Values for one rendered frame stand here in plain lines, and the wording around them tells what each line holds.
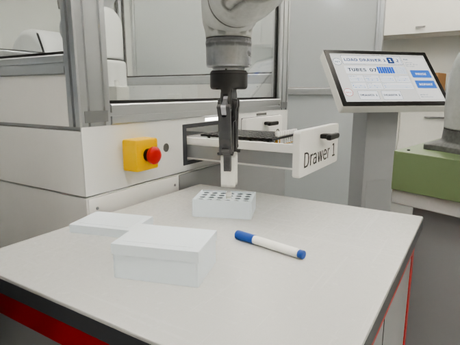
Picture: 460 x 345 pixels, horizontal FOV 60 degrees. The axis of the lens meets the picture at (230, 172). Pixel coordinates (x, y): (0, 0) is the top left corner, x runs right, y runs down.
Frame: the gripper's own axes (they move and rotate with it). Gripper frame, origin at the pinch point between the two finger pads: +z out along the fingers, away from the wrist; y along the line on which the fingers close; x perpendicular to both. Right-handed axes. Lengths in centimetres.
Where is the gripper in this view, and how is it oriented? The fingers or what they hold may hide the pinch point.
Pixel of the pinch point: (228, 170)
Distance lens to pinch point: 83.3
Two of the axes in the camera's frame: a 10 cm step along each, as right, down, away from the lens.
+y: 1.7, -2.0, 9.7
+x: -9.9, -0.3, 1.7
